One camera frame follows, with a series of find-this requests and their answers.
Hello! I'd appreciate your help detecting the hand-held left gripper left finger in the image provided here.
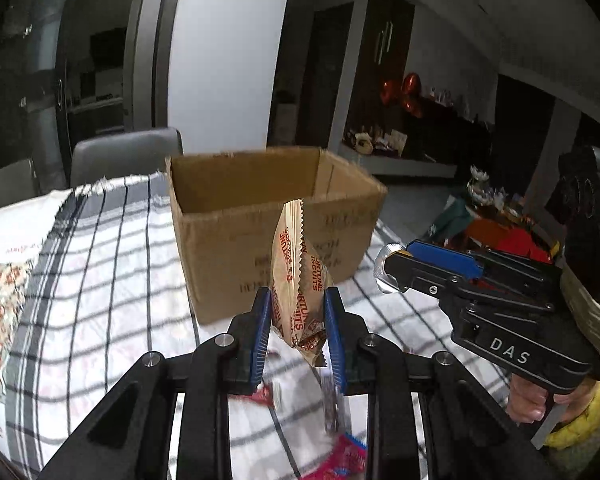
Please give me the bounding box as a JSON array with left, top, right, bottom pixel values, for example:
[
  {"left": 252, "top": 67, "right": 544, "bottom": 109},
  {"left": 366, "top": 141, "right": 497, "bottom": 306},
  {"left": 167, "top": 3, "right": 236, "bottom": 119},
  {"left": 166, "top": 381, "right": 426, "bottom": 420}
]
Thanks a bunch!
[{"left": 37, "top": 287, "right": 273, "bottom": 480}]

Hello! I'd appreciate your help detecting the kitchen counter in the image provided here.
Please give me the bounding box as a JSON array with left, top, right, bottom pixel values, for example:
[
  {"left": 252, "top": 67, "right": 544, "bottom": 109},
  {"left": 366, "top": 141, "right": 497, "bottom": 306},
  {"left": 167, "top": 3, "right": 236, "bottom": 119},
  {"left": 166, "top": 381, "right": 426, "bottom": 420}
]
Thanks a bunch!
[{"left": 67, "top": 97, "right": 127, "bottom": 142}]

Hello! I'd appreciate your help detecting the small grey chair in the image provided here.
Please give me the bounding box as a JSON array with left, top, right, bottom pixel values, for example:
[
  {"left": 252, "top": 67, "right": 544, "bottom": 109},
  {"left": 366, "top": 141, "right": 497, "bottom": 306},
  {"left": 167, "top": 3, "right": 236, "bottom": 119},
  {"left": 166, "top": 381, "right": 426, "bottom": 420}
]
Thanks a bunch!
[{"left": 0, "top": 157, "right": 38, "bottom": 216}]

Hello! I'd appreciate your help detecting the grey refrigerator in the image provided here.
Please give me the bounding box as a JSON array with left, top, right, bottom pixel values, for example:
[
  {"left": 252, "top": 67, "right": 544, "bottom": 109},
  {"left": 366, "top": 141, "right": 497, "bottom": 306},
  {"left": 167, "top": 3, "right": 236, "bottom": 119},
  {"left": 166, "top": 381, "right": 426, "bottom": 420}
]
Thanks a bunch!
[{"left": 122, "top": 0, "right": 181, "bottom": 133}]

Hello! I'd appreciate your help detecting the green cloth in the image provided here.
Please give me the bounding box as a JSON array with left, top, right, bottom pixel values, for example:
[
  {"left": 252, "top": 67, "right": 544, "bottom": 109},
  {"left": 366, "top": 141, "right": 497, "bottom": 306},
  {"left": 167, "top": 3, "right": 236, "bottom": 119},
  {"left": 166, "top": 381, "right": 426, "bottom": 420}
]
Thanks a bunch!
[{"left": 430, "top": 197, "right": 477, "bottom": 249}]

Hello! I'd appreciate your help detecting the white decorative bowl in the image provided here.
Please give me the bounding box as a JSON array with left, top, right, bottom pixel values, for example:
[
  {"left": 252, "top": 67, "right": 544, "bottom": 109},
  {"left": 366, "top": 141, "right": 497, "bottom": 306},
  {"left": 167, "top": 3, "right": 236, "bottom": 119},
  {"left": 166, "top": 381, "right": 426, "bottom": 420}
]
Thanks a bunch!
[{"left": 467, "top": 166, "right": 492, "bottom": 202}]

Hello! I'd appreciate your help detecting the dark sideboard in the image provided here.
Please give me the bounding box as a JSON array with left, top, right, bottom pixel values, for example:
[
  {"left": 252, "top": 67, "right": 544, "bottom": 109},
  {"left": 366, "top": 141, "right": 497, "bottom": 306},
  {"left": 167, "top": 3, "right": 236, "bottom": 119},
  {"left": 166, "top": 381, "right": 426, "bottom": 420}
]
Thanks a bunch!
[{"left": 405, "top": 95, "right": 496, "bottom": 166}]

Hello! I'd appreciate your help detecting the brown cardboard box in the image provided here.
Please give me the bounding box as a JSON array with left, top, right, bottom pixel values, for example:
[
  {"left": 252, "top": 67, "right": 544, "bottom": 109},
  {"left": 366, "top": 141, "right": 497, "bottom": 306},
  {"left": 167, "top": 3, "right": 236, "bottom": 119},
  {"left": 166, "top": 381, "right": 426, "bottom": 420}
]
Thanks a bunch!
[{"left": 165, "top": 146, "right": 388, "bottom": 326}]

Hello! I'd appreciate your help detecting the pink red snack packet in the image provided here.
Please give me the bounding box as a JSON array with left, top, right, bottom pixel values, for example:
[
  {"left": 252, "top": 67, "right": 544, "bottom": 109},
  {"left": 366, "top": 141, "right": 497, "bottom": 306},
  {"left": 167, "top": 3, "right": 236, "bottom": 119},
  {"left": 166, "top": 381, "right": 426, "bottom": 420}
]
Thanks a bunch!
[{"left": 300, "top": 432, "right": 368, "bottom": 480}]

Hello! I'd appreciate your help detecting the dark wooden cabinet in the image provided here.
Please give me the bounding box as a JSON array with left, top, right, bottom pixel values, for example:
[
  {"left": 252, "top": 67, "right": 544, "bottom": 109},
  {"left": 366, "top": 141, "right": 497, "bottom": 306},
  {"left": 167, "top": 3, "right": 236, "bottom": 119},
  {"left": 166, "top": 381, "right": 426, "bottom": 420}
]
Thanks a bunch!
[{"left": 352, "top": 0, "right": 416, "bottom": 128}]

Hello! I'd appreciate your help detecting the black checked white cloth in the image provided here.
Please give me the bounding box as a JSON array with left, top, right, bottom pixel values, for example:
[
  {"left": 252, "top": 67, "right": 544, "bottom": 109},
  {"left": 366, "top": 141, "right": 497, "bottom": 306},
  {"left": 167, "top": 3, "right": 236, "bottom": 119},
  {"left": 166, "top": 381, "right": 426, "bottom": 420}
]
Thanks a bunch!
[{"left": 5, "top": 172, "right": 516, "bottom": 480}]

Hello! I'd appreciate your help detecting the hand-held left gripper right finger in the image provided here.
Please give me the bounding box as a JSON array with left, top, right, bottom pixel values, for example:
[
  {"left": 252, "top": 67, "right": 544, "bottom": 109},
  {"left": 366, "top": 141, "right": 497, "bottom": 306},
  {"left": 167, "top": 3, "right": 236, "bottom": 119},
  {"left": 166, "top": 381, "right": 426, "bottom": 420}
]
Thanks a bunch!
[{"left": 322, "top": 286, "right": 556, "bottom": 480}]

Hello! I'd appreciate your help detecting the red cloth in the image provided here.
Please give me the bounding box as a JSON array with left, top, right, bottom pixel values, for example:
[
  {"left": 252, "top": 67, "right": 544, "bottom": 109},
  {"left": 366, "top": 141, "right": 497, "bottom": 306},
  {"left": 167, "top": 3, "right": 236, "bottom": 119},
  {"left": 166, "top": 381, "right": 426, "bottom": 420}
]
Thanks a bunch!
[{"left": 465, "top": 220, "right": 557, "bottom": 264}]

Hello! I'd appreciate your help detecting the white low console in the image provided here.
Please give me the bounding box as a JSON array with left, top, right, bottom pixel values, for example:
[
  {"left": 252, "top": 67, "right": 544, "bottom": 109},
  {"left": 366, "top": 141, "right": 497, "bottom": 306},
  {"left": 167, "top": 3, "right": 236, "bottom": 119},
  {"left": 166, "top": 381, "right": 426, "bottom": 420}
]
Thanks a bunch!
[{"left": 337, "top": 144, "right": 458, "bottom": 181}]

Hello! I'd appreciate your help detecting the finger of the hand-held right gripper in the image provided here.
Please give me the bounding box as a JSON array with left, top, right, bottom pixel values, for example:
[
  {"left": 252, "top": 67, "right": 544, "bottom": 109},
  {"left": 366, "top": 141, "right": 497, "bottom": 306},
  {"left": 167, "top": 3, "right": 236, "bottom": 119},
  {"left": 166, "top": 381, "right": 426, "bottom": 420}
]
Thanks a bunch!
[
  {"left": 374, "top": 243, "right": 461, "bottom": 297},
  {"left": 406, "top": 240, "right": 485, "bottom": 281}
]

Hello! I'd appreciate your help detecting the large grey chair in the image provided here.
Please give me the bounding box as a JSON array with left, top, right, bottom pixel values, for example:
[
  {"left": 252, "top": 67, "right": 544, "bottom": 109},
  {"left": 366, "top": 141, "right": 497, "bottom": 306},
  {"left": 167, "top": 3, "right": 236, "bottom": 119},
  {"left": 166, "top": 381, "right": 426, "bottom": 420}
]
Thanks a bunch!
[{"left": 70, "top": 127, "right": 185, "bottom": 188}]

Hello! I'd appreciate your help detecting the patterned tablecloth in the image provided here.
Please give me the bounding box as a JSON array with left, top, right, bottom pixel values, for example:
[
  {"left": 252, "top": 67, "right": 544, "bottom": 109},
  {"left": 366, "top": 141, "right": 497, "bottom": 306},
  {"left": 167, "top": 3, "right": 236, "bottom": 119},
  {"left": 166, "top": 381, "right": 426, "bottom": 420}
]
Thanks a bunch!
[{"left": 0, "top": 190, "right": 76, "bottom": 480}]

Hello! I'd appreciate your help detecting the person's right hand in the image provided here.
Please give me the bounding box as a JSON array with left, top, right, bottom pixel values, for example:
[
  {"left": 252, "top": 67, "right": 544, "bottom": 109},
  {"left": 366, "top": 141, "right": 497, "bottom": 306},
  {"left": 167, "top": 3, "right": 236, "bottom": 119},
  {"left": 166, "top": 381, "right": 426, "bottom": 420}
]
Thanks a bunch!
[{"left": 507, "top": 374, "right": 600, "bottom": 426}]

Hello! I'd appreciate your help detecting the dark door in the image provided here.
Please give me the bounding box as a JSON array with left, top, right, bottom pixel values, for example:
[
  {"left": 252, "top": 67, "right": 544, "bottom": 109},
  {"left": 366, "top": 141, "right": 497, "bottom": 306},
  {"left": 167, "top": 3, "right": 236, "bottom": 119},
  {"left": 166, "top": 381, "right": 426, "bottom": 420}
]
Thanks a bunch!
[{"left": 297, "top": 2, "right": 355, "bottom": 133}]

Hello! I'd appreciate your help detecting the small red wrapper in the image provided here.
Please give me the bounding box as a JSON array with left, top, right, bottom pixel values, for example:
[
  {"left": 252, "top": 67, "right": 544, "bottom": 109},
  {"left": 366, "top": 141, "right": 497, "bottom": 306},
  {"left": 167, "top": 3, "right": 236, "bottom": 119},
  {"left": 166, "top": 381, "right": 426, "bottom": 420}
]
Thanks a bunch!
[{"left": 252, "top": 382, "right": 277, "bottom": 408}]

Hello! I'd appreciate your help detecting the glass door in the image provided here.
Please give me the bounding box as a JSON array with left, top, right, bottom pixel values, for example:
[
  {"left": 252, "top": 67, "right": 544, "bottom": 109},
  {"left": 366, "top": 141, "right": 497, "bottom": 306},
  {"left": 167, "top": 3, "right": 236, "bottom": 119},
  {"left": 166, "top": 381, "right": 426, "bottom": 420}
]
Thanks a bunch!
[{"left": 0, "top": 0, "right": 83, "bottom": 173}]

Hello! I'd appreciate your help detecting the beige biscuit packet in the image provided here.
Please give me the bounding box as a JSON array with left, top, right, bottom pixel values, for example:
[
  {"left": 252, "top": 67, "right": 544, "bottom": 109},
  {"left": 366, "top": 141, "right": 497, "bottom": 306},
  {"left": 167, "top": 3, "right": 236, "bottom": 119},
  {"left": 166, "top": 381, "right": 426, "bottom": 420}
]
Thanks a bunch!
[{"left": 269, "top": 199, "right": 335, "bottom": 368}]

